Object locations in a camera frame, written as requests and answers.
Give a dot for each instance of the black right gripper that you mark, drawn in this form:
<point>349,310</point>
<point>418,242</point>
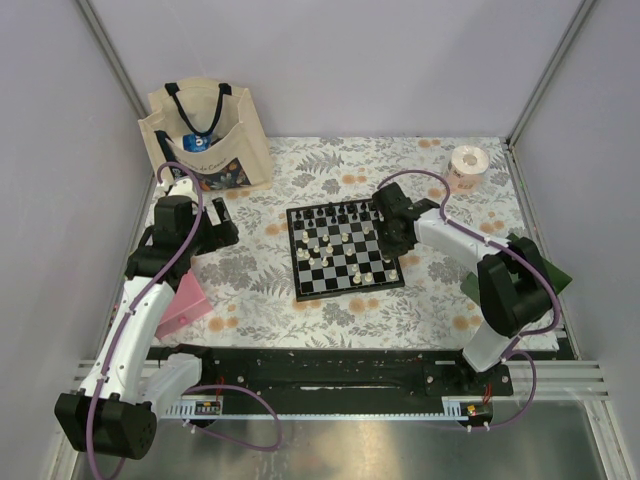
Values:
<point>387,250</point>

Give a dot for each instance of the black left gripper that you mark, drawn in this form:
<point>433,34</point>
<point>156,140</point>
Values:
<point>221,234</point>

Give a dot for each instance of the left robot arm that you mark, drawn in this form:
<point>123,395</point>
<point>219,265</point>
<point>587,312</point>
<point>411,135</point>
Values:
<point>115,410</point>

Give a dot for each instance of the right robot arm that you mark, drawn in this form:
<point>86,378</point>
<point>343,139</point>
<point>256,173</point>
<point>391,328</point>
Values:
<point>504,320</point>

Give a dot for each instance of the black magnetic chess board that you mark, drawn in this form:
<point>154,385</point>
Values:
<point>343,240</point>

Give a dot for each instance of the floral patterned table mat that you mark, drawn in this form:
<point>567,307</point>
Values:
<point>251,286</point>

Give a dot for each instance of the pink plastic box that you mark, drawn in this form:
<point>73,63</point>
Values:
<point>189,304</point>

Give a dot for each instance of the pink wrapped toilet paper roll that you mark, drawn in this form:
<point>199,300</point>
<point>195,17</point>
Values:
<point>466,168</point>

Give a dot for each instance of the cream canvas tote bag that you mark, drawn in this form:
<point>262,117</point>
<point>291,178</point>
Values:
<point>239,156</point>

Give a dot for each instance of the dark green plastic box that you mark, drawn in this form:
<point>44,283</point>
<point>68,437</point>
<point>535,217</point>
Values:
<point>550,270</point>

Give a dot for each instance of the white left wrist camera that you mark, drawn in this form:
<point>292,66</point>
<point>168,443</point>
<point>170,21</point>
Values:
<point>181,187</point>

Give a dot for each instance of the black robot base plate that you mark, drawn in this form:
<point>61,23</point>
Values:
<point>341,382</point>

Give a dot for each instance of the white slotted cable duct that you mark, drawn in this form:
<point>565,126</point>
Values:
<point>195,408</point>

